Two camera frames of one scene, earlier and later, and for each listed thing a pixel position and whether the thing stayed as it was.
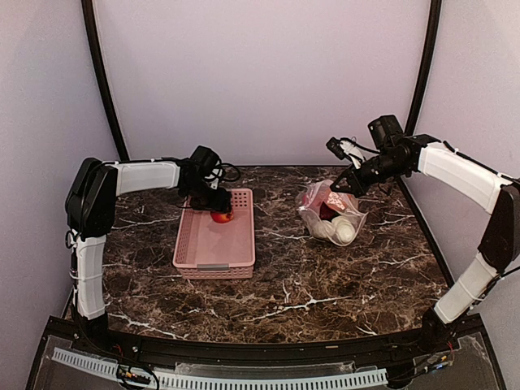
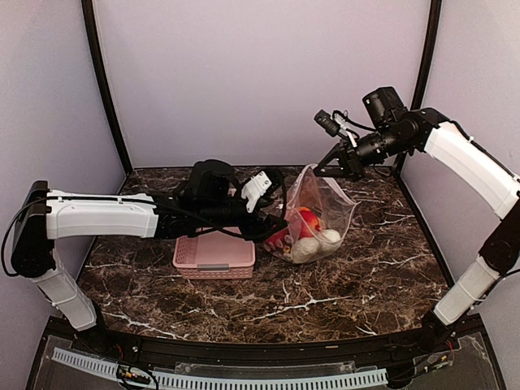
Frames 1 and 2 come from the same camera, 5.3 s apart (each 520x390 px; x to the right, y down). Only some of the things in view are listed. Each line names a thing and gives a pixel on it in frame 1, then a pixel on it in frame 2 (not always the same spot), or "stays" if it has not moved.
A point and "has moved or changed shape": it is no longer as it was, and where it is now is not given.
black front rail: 237,352 stays
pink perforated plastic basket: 205,249 stays
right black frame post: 435,11 stays
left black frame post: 91,29 stays
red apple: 222,217 has moved or changed shape
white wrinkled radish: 322,229 -> 304,250
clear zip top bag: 330,214 has moved or changed shape
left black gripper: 219,204 -> 259,229
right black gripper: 357,185 -> 348,158
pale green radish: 344,228 -> 330,240
